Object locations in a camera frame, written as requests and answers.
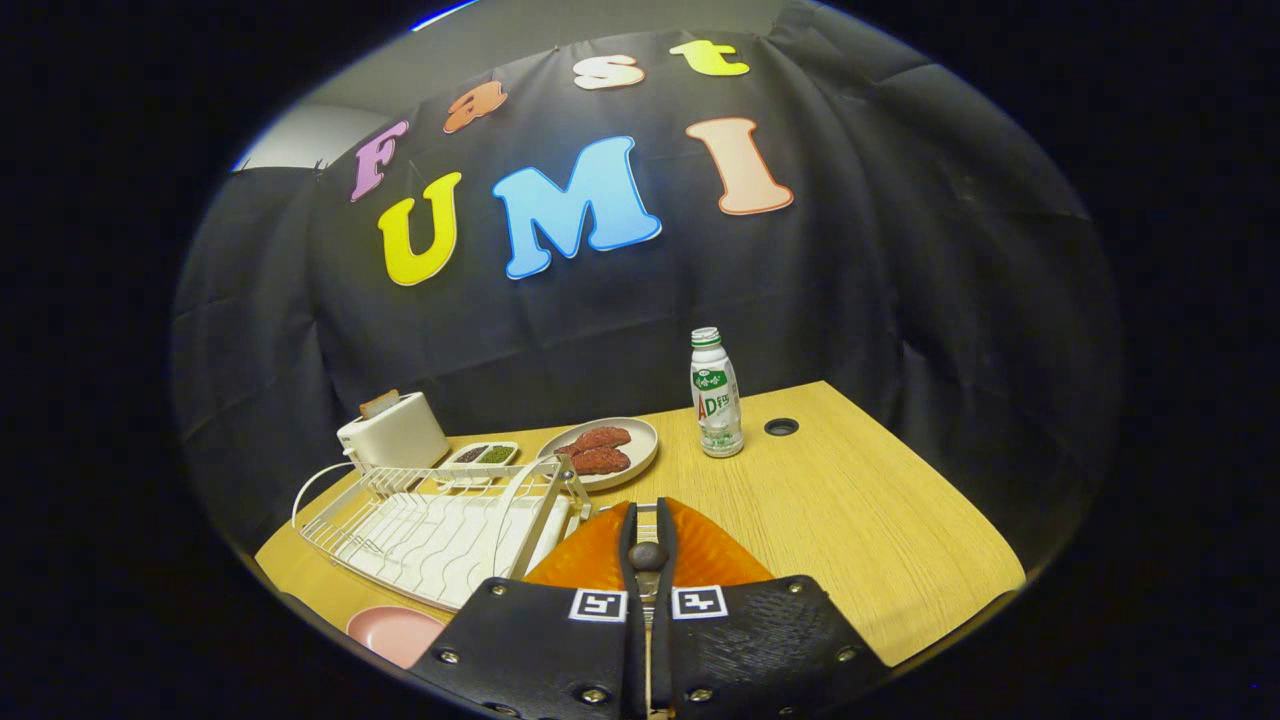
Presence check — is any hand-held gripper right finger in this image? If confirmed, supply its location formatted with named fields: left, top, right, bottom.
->
left=650, top=497, right=891, bottom=716

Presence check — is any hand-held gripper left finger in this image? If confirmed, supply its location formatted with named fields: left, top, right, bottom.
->
left=410, top=500, right=649, bottom=719

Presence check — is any pink plate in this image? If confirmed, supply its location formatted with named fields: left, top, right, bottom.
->
left=346, top=605, right=448, bottom=670

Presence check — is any white wire dish rack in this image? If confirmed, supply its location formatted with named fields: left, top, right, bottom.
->
left=291, top=455, right=593, bottom=613

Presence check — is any beige round plate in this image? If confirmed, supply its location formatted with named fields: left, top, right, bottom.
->
left=537, top=417, right=661, bottom=492

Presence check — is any white drain tray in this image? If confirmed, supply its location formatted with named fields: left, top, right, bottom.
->
left=340, top=492, right=573, bottom=611

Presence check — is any divided tray of beans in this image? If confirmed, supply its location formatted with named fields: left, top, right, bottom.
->
left=440, top=441, right=521, bottom=471

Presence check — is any white green drink bottle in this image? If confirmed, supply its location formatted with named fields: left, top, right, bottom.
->
left=690, top=327, right=745, bottom=459

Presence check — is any cream white toaster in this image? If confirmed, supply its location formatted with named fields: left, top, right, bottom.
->
left=336, top=391, right=451, bottom=473

